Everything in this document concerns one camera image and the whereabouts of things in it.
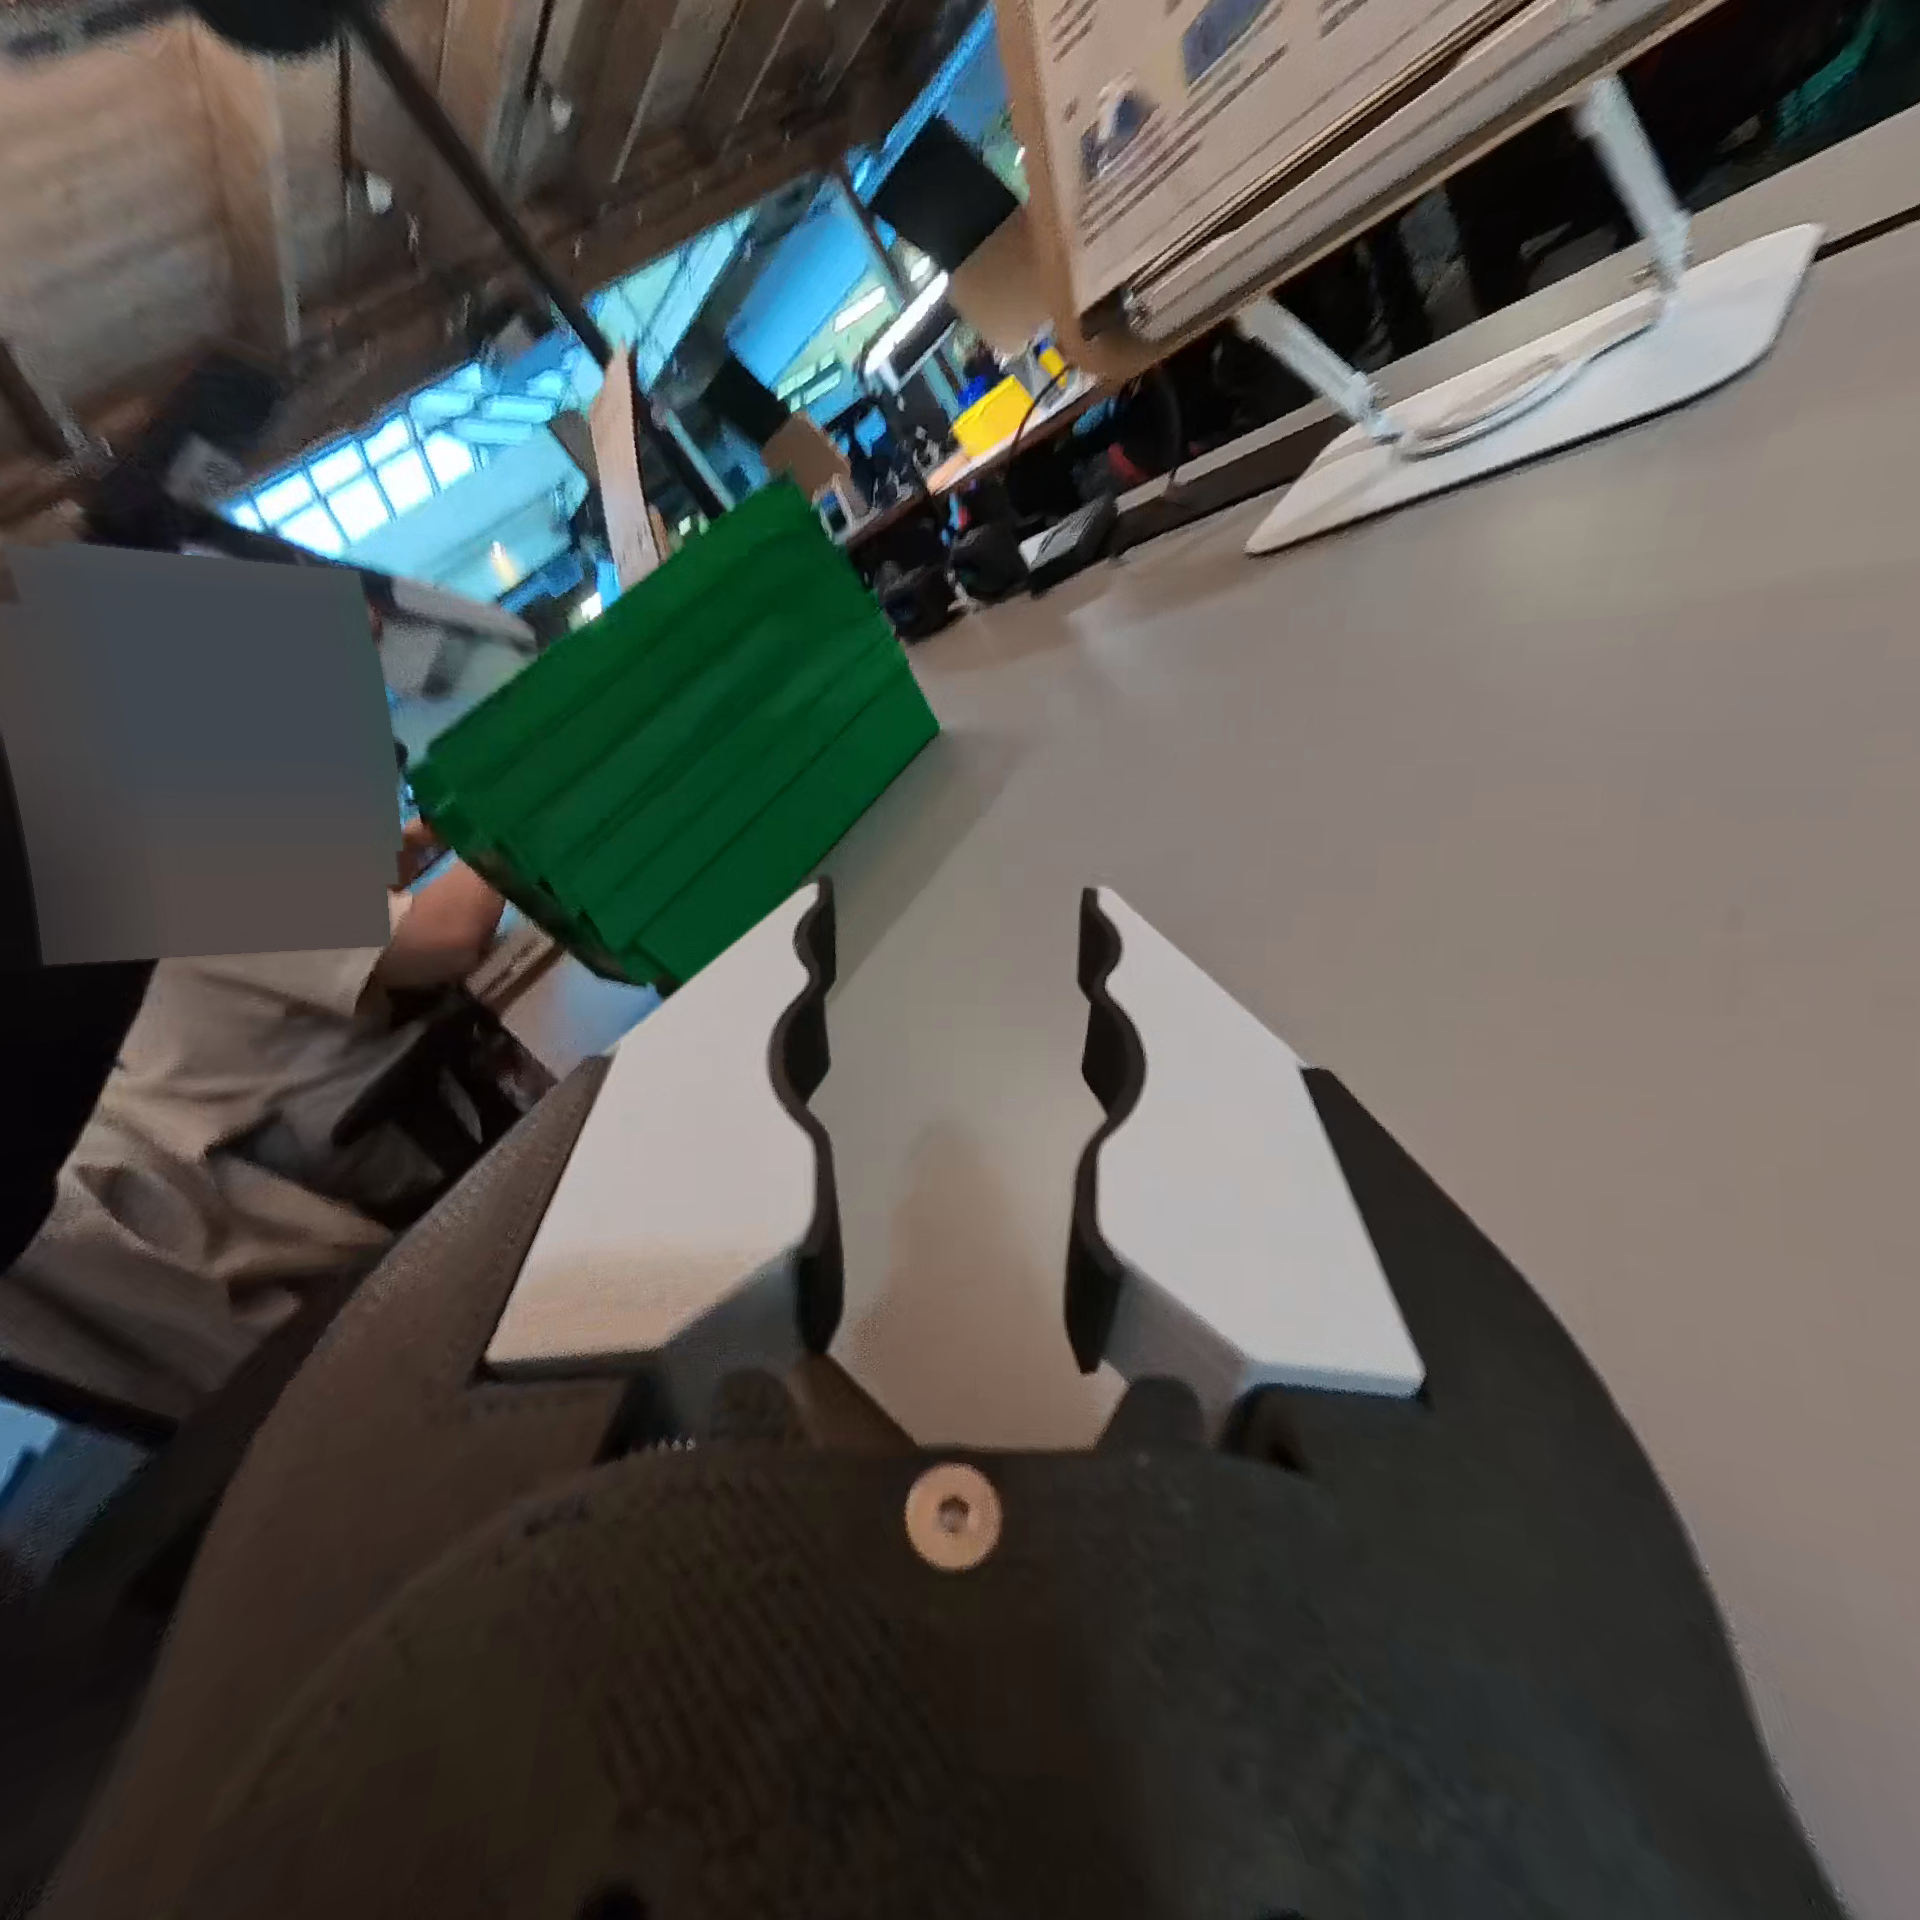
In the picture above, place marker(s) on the wooden document stand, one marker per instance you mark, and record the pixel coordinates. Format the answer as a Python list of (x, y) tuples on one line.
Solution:
[(938, 188)]

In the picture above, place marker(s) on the cardboard instruction board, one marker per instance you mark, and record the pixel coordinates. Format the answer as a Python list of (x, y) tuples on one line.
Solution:
[(623, 466)]

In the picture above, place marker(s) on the black power adapter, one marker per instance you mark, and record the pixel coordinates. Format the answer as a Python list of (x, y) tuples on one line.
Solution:
[(1067, 543)]

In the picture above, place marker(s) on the grey desk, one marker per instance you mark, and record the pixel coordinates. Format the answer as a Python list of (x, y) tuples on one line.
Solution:
[(569, 1004), (1424, 750)]

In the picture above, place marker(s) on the yellow plastic bin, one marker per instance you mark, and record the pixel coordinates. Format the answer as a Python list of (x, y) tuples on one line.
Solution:
[(993, 412)]

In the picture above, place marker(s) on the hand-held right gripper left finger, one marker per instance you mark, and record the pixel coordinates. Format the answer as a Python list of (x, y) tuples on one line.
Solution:
[(660, 1184)]

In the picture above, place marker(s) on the white document stand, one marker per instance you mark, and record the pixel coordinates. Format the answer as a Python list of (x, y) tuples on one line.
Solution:
[(1575, 390)]

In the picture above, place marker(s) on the printed instruction sheet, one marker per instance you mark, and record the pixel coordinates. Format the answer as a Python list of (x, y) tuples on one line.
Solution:
[(1276, 120)]

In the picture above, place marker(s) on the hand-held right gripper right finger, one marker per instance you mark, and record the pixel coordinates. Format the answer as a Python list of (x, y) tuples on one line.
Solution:
[(1259, 1200)]

